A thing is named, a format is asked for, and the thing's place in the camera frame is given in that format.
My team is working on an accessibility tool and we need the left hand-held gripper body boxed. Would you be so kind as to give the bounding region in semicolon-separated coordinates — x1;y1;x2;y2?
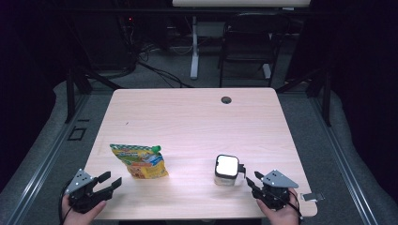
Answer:
64;168;115;216

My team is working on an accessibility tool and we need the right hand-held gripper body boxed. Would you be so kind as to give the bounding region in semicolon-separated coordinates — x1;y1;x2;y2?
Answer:
251;169;300;211

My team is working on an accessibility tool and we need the yellow spout pouch green cap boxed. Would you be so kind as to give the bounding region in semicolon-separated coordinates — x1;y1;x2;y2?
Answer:
109;143;170;180

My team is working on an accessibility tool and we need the person's left hand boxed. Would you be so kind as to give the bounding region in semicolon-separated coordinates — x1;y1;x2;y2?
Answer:
61;193;108;225

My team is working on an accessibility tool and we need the person's right hand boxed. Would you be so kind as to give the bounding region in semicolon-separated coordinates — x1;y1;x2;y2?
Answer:
255;187;303;225

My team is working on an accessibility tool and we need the black metal stand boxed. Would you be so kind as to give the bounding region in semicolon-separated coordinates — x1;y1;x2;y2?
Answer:
64;66;124;125
275;67;333;128

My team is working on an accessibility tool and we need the black chair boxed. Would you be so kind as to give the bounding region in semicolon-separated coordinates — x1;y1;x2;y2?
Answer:
217;11;291;89

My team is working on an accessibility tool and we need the dark cabinet with red light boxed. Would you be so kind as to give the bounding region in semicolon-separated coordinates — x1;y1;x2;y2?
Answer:
70;11;137;72

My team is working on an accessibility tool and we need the white desk with white legs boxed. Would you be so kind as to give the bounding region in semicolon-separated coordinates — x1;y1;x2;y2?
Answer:
171;0;313;81

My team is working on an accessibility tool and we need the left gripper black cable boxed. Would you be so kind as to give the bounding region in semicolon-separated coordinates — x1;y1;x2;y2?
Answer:
57;180;73;225

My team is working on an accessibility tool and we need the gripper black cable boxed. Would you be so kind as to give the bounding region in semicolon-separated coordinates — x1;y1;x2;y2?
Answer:
57;180;73;225
287;188;304;221

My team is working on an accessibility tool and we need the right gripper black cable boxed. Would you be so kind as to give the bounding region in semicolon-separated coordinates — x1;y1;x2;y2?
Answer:
287;188;304;221

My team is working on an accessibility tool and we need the grey metal floor rail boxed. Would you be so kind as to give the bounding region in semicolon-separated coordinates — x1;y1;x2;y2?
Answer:
309;93;380;225
5;93;92;225

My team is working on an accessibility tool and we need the bundle of black floor cables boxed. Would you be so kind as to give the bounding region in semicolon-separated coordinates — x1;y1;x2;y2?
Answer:
118;15;195;89

